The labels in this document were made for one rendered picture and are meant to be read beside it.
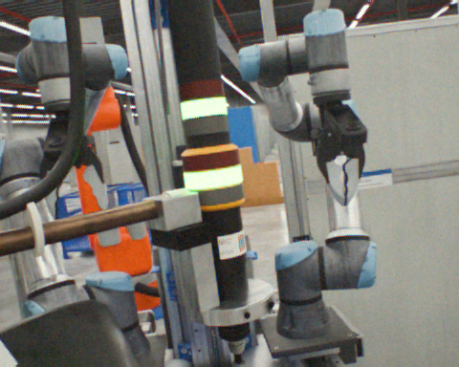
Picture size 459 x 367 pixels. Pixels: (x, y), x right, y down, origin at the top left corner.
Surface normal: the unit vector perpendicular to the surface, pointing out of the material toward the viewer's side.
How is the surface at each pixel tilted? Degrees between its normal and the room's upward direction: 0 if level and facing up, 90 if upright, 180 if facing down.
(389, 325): 90
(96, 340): 41
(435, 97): 90
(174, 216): 90
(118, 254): 90
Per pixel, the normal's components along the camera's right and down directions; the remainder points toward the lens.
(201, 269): 0.62, 0.01
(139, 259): 0.36, 0.07
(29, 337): 0.47, -0.73
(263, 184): -0.08, 0.13
